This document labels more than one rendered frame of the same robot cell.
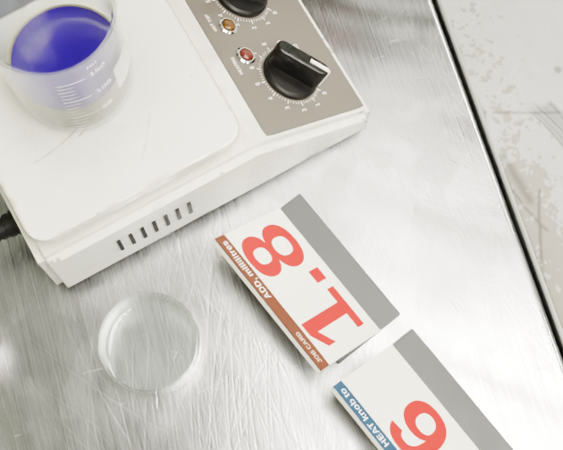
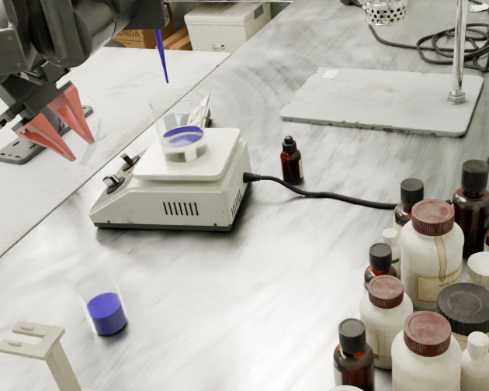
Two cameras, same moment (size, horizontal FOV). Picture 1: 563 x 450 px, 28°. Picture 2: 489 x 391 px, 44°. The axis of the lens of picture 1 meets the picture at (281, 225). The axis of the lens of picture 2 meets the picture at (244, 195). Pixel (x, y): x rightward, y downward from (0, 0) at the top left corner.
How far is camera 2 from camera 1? 0.92 m
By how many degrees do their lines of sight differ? 67
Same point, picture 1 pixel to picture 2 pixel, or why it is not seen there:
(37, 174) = (223, 139)
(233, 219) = not seen: hidden behind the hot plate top
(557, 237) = (119, 142)
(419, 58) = (91, 186)
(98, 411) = (270, 154)
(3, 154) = (227, 146)
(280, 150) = not seen: hidden behind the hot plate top
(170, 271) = not seen: hidden behind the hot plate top
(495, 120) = (96, 167)
